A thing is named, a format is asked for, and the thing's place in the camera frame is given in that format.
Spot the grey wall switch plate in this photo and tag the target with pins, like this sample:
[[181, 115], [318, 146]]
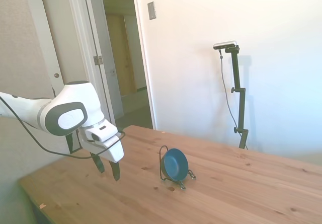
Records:
[[151, 10]]

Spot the white door frame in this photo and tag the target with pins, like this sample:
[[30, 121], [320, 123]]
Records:
[[146, 65]]

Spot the silver camera on stand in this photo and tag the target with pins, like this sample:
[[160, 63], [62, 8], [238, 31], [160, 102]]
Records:
[[225, 44]]

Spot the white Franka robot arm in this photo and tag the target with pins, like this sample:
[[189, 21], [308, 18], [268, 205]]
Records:
[[30, 108]]

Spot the blue bowl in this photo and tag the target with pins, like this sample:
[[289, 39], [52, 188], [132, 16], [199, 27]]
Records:
[[174, 164]]

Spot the black camera stand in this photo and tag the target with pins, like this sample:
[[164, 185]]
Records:
[[241, 105]]

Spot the white open door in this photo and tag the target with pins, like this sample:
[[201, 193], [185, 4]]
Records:
[[68, 32]]

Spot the wooden hallway door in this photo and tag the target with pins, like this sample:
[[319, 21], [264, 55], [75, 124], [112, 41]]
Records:
[[123, 58]]

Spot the round metal door knob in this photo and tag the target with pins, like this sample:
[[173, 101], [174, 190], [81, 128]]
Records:
[[57, 75]]

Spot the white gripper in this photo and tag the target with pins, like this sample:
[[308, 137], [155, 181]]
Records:
[[114, 151]]

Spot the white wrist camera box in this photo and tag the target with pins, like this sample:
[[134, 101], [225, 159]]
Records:
[[100, 136]]

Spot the metal door hinge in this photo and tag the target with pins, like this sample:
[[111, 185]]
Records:
[[98, 60]]

